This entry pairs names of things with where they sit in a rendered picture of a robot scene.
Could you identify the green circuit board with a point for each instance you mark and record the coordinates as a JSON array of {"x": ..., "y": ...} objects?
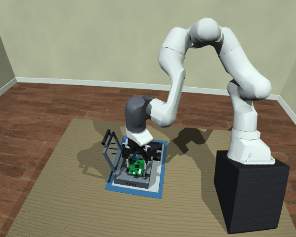
[{"x": 136, "y": 167}]

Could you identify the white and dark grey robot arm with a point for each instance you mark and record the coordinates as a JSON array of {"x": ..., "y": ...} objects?
[{"x": 247, "y": 85}]

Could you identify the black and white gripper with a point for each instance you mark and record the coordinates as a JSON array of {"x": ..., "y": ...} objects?
[{"x": 135, "y": 147}]

